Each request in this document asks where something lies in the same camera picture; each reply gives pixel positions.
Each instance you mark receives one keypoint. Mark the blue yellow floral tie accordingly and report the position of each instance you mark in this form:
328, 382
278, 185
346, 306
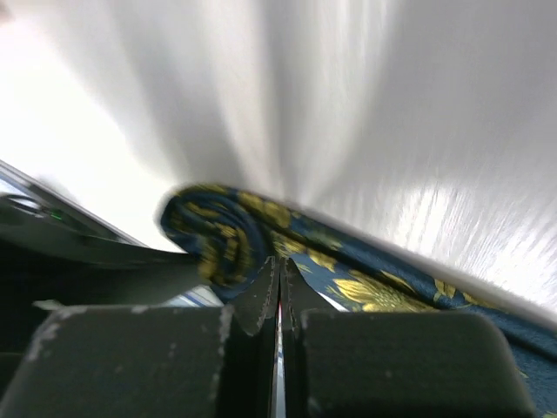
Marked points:
231, 233

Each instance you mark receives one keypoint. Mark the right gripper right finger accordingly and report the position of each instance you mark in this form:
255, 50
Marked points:
392, 364

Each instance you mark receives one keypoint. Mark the aluminium mounting rail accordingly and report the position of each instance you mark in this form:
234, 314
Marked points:
41, 199

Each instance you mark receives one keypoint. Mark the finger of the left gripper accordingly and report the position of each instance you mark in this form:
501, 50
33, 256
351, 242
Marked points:
43, 258

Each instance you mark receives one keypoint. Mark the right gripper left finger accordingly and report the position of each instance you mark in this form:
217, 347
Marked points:
140, 361

